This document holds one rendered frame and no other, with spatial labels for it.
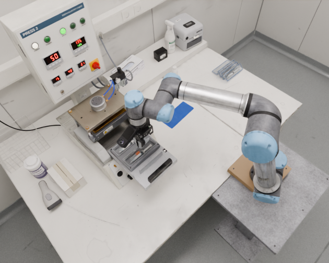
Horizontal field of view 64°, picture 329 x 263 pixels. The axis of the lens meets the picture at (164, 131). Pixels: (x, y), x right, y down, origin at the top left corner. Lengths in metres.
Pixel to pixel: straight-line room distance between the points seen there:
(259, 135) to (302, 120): 2.04
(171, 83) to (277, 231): 0.92
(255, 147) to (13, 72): 1.32
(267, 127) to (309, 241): 1.57
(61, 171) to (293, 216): 1.26
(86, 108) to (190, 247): 1.32
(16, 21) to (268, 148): 1.04
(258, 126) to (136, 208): 0.82
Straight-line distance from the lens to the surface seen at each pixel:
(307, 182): 1.68
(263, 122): 0.96
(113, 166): 1.43
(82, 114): 1.39
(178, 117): 1.76
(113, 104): 1.39
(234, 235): 2.23
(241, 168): 1.56
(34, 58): 1.26
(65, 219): 1.56
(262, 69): 3.33
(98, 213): 1.51
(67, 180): 1.54
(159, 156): 1.32
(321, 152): 2.81
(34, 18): 1.21
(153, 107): 1.00
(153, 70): 2.01
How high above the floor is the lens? 2.14
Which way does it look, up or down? 55 degrees down
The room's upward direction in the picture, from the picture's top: 4 degrees counter-clockwise
